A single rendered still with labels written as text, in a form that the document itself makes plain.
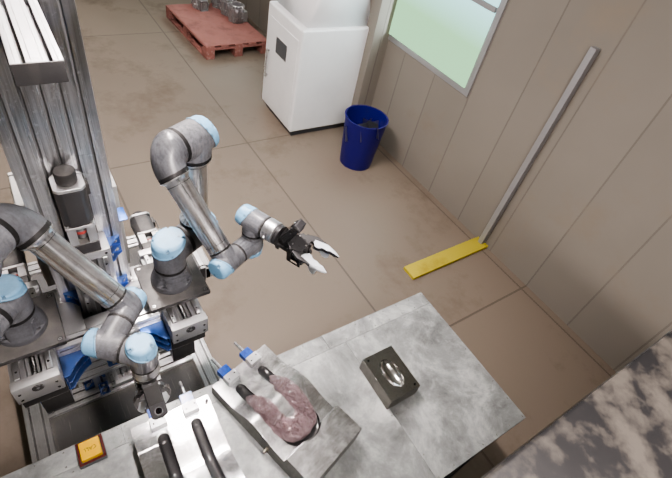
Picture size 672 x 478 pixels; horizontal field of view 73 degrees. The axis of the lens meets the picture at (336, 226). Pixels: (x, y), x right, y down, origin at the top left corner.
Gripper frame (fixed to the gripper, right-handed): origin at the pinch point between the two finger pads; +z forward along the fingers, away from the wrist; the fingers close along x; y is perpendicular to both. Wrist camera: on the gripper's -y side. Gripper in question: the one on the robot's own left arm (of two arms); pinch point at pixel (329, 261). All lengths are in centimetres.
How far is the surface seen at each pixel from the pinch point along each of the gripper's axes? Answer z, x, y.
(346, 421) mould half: 27, 21, 52
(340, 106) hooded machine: -138, -260, 156
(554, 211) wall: 73, -199, 107
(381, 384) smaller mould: 31, -1, 59
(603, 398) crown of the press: 57, 35, -60
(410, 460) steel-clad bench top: 54, 15, 64
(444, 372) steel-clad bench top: 51, -26, 70
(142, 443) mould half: -24, 65, 48
